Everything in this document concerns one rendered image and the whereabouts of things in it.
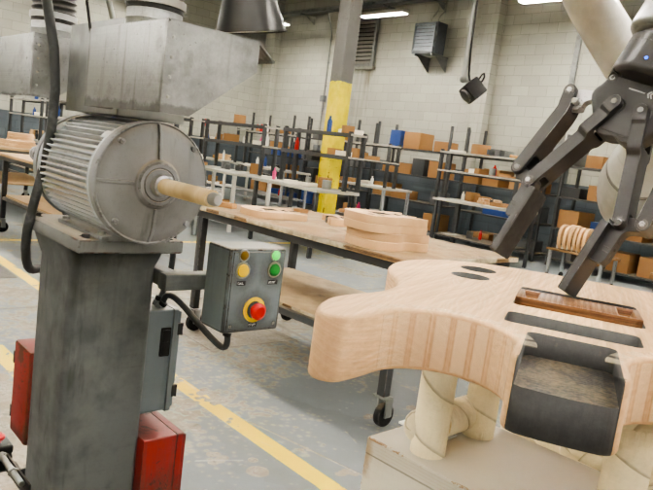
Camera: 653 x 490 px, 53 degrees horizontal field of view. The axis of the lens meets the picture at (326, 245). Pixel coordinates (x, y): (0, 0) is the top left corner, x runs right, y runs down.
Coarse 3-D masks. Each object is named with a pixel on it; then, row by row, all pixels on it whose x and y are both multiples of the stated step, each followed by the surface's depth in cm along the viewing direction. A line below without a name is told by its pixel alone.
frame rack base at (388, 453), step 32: (384, 448) 60; (448, 448) 61; (480, 448) 62; (512, 448) 63; (544, 448) 64; (384, 480) 60; (416, 480) 58; (448, 480) 55; (480, 480) 56; (512, 480) 57; (544, 480) 57; (576, 480) 58
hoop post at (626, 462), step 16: (624, 432) 46; (640, 432) 45; (624, 448) 46; (640, 448) 46; (608, 464) 47; (624, 464) 46; (640, 464) 46; (608, 480) 47; (624, 480) 46; (640, 480) 46
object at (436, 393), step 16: (432, 384) 58; (448, 384) 58; (432, 400) 58; (448, 400) 58; (416, 416) 59; (432, 416) 58; (448, 416) 58; (416, 432) 59; (432, 432) 58; (448, 432) 59; (416, 448) 59; (432, 448) 58
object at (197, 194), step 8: (160, 184) 130; (168, 184) 128; (176, 184) 127; (184, 184) 125; (160, 192) 132; (168, 192) 128; (176, 192) 126; (184, 192) 123; (192, 192) 121; (200, 192) 119; (208, 192) 118; (192, 200) 122; (200, 200) 119
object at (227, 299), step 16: (208, 256) 155; (224, 256) 150; (256, 256) 153; (208, 272) 155; (224, 272) 150; (256, 272) 154; (208, 288) 155; (224, 288) 150; (240, 288) 152; (256, 288) 155; (272, 288) 158; (160, 304) 164; (208, 304) 155; (224, 304) 150; (240, 304) 152; (272, 304) 159; (192, 320) 161; (208, 320) 155; (224, 320) 151; (240, 320) 153; (256, 320) 156; (272, 320) 160; (208, 336) 159; (224, 336) 157
